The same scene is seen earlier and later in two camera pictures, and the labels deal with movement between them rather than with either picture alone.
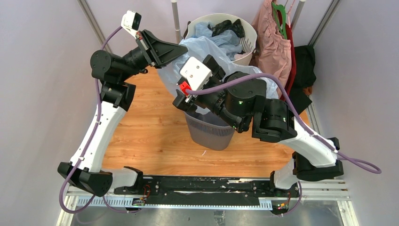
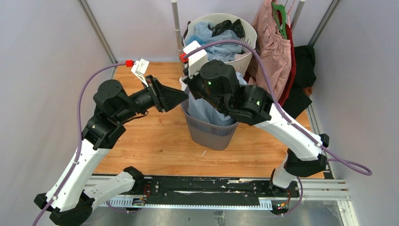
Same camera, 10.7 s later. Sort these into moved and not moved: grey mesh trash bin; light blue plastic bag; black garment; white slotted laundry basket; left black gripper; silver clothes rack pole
Moved: left black gripper; light blue plastic bag
Not moved: black garment; silver clothes rack pole; grey mesh trash bin; white slotted laundry basket
